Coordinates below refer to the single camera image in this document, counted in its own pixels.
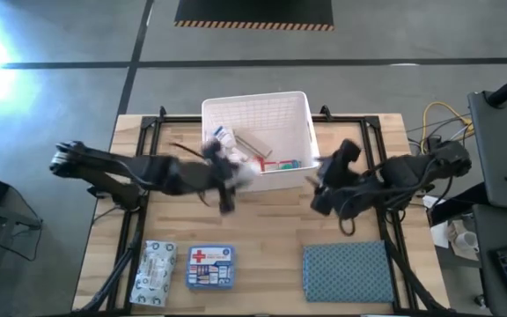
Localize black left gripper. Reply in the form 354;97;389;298
182;137;249;216

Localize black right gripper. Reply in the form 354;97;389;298
304;137;365;217

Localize small blue white box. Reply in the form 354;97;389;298
213;125;238;150

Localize red and white carton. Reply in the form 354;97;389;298
259;157;302;173

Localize white perforated plastic basket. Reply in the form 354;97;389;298
201;91;321;194

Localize grey cardboard box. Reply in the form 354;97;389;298
234;129;275;160

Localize blue patterned cloth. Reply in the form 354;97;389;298
301;240;396;304

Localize blue first aid kit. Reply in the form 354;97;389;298
185;244;237;291

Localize white paper sheet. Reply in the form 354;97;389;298
428;195;452;250

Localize clear plastic gauze packet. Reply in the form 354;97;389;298
129;240;179;307

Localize white mug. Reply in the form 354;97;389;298
454;230;481;254

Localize black hazard-striped floor mat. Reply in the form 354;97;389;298
173;0;335;33

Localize dark low desk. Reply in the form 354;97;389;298
471;203;507;317

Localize grey desk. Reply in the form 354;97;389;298
467;90;507;213

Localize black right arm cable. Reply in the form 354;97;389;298
338;206;357;238

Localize black metal table frame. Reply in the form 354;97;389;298
75;105;457;317

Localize yellow cable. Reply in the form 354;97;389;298
420;101;475;153

